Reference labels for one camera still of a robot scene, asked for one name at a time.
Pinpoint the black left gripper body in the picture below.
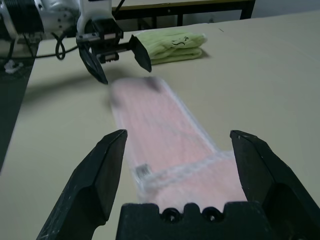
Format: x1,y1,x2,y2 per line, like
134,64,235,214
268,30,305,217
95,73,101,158
75,19,132,65

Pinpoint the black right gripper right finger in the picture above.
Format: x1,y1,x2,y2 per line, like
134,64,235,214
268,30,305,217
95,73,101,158
229,129,320,240

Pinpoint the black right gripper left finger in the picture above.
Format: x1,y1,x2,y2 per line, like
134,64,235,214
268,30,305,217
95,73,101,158
36,129,129,240

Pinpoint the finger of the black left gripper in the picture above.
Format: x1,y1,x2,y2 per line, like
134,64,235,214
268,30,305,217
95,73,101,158
128,34,153,73
78,46,109,85

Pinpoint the pink fluffy towel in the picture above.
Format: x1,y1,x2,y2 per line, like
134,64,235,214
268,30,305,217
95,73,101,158
107,75,248,211

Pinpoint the green folded towel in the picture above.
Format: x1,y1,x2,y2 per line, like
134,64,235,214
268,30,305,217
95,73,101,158
136,26,208,66

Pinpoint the small white plastic piece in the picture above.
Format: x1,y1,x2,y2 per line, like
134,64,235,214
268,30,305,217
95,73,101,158
4,61,24,75

